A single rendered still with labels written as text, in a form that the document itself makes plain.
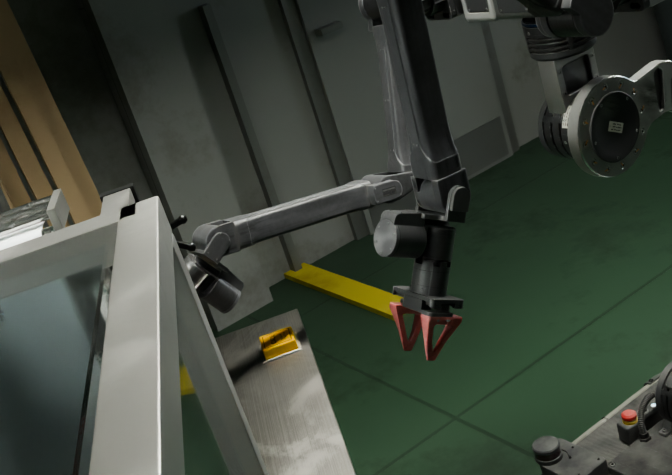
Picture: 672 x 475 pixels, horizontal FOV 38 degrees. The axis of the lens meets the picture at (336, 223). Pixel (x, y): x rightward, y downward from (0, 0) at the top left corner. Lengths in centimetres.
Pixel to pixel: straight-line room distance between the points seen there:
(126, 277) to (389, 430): 276
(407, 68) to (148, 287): 92
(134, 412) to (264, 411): 140
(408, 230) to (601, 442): 129
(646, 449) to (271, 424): 109
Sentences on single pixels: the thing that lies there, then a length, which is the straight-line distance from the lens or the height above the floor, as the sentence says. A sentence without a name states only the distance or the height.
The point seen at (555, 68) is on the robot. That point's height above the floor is 127.
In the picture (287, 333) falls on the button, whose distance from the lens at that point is 200.
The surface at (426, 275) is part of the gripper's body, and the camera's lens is 148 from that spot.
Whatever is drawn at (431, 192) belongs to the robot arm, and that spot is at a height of 128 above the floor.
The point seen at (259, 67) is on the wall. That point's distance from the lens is 449.
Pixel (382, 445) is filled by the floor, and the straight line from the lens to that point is 324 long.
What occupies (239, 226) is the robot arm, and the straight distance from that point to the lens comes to 182.
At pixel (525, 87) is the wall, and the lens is 547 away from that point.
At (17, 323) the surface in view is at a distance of 61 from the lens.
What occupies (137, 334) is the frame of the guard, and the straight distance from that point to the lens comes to 49.
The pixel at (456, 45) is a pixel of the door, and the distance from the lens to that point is 507.
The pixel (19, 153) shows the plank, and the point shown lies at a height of 112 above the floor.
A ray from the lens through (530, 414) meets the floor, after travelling 319.
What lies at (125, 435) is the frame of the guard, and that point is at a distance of 41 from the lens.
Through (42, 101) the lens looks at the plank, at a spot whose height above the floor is 126.
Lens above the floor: 179
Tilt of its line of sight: 20 degrees down
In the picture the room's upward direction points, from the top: 18 degrees counter-clockwise
